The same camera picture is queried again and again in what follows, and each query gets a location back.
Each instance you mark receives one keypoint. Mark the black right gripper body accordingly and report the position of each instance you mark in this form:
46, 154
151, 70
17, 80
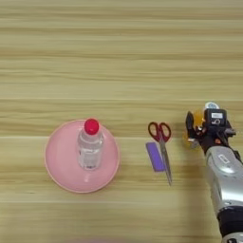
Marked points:
215, 137

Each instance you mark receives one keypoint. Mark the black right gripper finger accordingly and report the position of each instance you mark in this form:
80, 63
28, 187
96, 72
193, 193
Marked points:
190, 125
231, 132

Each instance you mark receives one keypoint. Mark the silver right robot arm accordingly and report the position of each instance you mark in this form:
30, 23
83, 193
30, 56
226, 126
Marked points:
226, 180

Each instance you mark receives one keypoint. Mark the pink round plate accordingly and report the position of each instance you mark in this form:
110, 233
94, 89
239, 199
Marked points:
60, 161

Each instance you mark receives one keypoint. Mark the clear water bottle red cap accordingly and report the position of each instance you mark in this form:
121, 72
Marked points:
90, 148

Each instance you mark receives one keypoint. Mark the purple rectangular block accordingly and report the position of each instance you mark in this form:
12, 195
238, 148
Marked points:
155, 156

